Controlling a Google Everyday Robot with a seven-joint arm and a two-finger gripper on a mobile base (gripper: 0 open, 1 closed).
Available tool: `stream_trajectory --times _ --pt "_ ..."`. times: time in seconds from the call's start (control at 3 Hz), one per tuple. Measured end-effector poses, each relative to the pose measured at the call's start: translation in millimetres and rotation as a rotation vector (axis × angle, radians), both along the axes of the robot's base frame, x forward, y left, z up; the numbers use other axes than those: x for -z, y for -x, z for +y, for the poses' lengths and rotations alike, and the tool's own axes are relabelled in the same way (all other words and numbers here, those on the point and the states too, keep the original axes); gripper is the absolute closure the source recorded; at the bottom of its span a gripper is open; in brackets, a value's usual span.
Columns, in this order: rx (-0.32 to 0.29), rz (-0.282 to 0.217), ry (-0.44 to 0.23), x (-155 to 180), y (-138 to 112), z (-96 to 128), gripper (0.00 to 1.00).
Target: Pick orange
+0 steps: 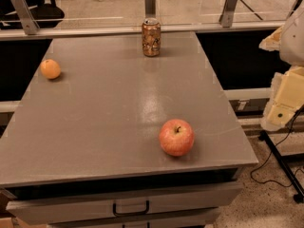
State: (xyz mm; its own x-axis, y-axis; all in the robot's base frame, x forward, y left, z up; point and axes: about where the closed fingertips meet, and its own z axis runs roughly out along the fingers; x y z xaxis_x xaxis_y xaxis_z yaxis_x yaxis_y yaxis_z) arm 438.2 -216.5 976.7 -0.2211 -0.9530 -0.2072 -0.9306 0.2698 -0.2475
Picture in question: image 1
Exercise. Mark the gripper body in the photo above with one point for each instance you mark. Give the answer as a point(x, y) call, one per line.
point(293, 43)

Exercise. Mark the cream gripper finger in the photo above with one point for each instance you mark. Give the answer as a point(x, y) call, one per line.
point(272, 42)

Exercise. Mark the orange fruit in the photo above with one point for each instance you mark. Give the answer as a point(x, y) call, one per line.
point(50, 69)

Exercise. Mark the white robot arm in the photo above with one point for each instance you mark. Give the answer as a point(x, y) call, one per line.
point(292, 40)

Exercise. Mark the black stand leg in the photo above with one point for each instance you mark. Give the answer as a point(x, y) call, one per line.
point(285, 162)

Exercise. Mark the red apple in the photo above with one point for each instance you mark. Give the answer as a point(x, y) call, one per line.
point(176, 137)

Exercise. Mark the brown soda can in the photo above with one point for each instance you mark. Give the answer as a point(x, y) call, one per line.
point(151, 37)

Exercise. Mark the black office chair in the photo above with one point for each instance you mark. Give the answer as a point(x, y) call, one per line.
point(45, 12)

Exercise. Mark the grey cabinet drawer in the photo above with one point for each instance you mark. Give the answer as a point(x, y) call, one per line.
point(99, 206)

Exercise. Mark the right metal bracket post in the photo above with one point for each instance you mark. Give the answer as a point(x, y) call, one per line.
point(227, 15)

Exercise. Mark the metal bracket post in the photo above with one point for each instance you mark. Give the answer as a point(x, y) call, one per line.
point(150, 8)
point(29, 25)
point(227, 15)

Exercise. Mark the grey horizontal rail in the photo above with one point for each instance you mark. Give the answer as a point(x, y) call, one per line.
point(52, 33)

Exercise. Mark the middle metal bracket post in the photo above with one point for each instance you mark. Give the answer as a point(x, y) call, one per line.
point(150, 8)

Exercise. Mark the black drawer handle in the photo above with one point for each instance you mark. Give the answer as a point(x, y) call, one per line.
point(120, 210)

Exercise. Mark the left metal bracket post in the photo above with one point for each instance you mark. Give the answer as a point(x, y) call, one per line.
point(29, 25)

